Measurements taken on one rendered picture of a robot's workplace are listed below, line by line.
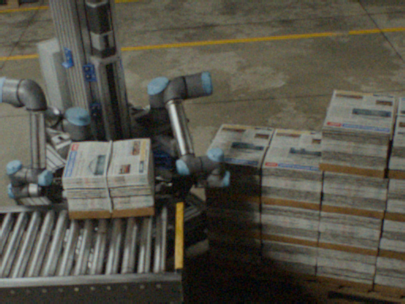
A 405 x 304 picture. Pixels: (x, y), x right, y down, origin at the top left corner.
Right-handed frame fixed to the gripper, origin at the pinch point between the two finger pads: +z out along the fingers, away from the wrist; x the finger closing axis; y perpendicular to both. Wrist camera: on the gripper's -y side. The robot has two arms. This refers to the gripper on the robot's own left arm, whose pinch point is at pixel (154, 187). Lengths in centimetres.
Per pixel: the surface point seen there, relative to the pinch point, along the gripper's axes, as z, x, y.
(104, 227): 21.3, 28.6, 0.0
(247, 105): -64, -230, -82
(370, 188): -99, 7, -3
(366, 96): -102, -26, 26
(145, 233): 2.9, 34.6, 0.2
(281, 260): -62, -4, -55
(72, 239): 34.4, 35.6, 0.1
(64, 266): 35, 53, 0
